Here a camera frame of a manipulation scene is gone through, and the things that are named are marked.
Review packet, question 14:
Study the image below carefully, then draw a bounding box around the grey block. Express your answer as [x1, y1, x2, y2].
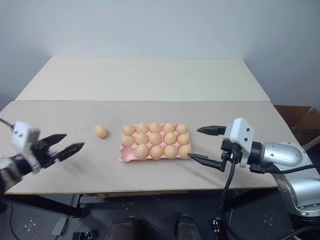
[52, 219, 69, 237]

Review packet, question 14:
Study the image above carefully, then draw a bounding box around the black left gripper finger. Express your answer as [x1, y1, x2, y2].
[57, 142, 86, 161]
[41, 133, 68, 149]

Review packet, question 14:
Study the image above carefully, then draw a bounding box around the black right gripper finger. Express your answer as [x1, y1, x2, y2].
[187, 152, 223, 172]
[196, 125, 228, 137]

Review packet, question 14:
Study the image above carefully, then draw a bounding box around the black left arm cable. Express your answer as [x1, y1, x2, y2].
[0, 118, 15, 130]

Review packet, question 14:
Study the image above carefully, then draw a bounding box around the brown cardboard box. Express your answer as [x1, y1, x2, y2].
[274, 104, 320, 146]

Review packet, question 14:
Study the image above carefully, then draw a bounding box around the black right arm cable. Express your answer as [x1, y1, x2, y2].
[218, 143, 242, 240]

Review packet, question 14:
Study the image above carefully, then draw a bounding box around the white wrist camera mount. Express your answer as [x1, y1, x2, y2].
[11, 121, 42, 175]
[221, 117, 257, 169]

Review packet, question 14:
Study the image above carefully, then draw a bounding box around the black clamp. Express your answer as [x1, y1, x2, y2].
[212, 217, 223, 240]

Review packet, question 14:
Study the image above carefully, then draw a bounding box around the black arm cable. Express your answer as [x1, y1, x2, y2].
[0, 118, 15, 130]
[218, 143, 242, 240]

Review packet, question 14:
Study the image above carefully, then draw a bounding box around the pink egg tray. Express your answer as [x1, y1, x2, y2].
[117, 122, 194, 162]

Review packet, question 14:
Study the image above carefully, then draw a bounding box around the tan egg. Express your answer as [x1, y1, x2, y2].
[95, 124, 109, 139]
[178, 144, 193, 159]
[175, 123, 189, 135]
[120, 134, 135, 148]
[162, 122, 176, 134]
[134, 143, 150, 160]
[148, 132, 163, 147]
[163, 132, 178, 146]
[177, 133, 191, 146]
[163, 144, 178, 159]
[123, 125, 137, 136]
[134, 132, 149, 146]
[150, 145, 164, 159]
[136, 122, 150, 134]
[149, 121, 162, 134]

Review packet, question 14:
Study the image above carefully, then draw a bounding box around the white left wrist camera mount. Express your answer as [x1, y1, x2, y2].
[11, 121, 42, 175]

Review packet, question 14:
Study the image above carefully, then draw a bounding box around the dark rounded shape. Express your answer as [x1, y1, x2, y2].
[176, 214, 201, 240]
[116, 216, 142, 240]

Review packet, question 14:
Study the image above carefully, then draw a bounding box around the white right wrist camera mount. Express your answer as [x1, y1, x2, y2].
[221, 117, 257, 169]

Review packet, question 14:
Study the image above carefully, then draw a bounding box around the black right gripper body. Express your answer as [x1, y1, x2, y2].
[219, 139, 242, 172]

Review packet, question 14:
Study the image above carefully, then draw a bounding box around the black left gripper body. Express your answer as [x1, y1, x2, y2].
[29, 138, 63, 171]

